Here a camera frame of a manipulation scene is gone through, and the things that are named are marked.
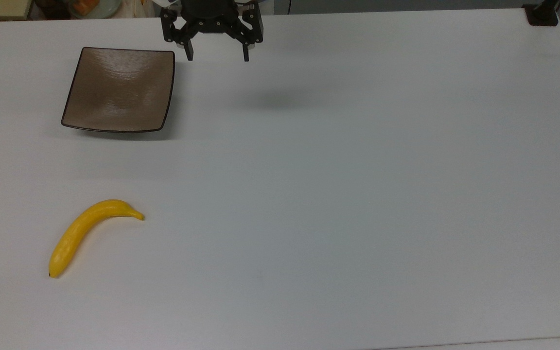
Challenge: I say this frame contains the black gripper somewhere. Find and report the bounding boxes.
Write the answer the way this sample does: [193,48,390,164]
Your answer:
[160,0,264,63]

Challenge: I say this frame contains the brown square ceramic plate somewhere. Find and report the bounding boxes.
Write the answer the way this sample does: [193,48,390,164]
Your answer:
[61,47,176,134]

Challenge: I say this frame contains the white plastic bag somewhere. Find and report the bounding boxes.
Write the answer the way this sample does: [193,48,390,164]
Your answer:
[114,0,157,19]

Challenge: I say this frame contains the bowl with orange food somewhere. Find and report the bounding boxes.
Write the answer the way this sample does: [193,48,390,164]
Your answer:
[69,0,122,19]

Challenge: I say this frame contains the yellow banana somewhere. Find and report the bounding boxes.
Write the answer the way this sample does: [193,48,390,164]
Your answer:
[49,199,145,279]

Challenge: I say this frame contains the black table clamp mount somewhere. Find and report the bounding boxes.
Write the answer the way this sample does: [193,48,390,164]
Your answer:
[522,0,560,27]

